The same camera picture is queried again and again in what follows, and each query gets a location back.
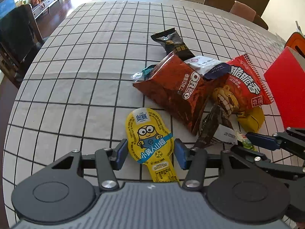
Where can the red crispy noodle snack bag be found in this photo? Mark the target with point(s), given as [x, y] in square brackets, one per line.
[242, 88]

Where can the dark wooden chair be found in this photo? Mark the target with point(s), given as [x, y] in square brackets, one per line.
[21, 41]

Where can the brown Oreo snack bag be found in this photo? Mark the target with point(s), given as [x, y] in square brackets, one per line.
[179, 89]

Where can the black snack packet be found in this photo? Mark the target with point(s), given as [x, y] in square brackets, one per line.
[172, 42]

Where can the white navy snack packet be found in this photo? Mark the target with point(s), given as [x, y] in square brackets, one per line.
[208, 68]

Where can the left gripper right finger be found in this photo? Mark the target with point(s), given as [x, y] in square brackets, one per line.
[195, 160]

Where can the yellow minion snack pouch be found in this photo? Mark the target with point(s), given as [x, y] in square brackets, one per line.
[151, 143]

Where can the teal wrapped candy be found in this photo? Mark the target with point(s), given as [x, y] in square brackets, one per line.
[144, 73]

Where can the yellow pillow snack packet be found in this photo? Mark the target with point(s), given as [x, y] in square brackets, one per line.
[251, 120]

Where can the green candy wrapper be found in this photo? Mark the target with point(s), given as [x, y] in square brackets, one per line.
[243, 141]

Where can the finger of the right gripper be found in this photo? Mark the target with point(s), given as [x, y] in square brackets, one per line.
[263, 141]

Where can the orange tissue box holder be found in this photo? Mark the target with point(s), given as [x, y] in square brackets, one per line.
[297, 42]

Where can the red cardboard box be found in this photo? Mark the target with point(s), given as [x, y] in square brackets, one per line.
[285, 78]

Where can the low tv cabinet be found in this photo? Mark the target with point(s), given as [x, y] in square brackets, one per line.
[45, 0]

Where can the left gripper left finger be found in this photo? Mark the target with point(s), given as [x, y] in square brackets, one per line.
[105, 161]

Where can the dark brown striped snack packet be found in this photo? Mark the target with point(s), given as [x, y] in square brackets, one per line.
[215, 128]

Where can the brown wooden chair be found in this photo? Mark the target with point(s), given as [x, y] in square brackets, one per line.
[224, 5]

